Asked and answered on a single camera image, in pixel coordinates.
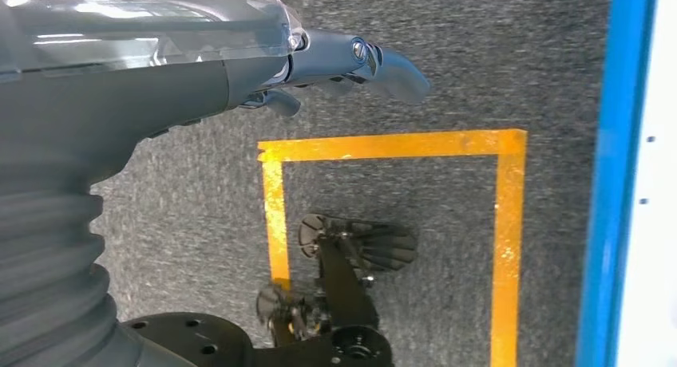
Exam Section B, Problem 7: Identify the large blue metal shelf rack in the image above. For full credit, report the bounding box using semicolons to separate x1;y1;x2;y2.
575;0;659;367

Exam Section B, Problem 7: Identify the yellow floor tape square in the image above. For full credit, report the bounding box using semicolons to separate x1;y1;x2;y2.
257;129;529;367

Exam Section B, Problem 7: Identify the black robot leg assembly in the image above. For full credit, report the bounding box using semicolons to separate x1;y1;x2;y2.
124;212;419;367

